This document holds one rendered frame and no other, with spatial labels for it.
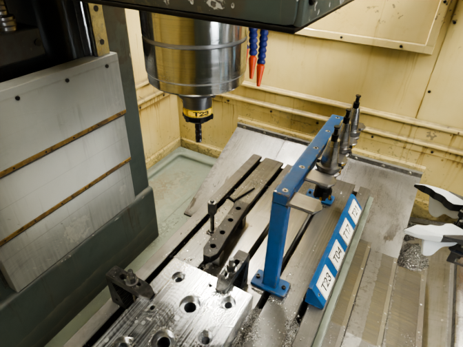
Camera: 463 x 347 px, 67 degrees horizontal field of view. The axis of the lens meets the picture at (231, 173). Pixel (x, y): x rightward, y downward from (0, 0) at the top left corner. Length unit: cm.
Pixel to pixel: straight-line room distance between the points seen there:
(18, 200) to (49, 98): 25
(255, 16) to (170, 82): 19
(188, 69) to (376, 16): 108
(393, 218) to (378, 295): 39
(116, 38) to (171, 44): 62
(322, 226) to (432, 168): 65
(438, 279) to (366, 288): 33
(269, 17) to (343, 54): 119
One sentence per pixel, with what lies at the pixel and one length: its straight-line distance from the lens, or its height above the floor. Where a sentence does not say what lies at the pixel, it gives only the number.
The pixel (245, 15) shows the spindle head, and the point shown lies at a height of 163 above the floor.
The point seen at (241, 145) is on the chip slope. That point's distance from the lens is 177.
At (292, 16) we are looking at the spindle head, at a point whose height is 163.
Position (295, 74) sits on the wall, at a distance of 163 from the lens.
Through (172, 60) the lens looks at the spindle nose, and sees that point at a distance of 51.
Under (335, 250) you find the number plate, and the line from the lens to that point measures 107.
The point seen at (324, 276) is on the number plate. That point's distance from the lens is 100.
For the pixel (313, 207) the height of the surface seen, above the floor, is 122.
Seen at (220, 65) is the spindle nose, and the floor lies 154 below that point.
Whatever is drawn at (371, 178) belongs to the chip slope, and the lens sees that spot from 165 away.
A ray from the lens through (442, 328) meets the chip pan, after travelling 139.
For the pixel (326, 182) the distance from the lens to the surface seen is 85.
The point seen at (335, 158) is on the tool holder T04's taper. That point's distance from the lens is 88.
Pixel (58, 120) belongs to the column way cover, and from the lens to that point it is 97.
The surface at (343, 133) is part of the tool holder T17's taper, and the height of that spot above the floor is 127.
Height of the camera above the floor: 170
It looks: 35 degrees down
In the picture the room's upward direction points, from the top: 2 degrees clockwise
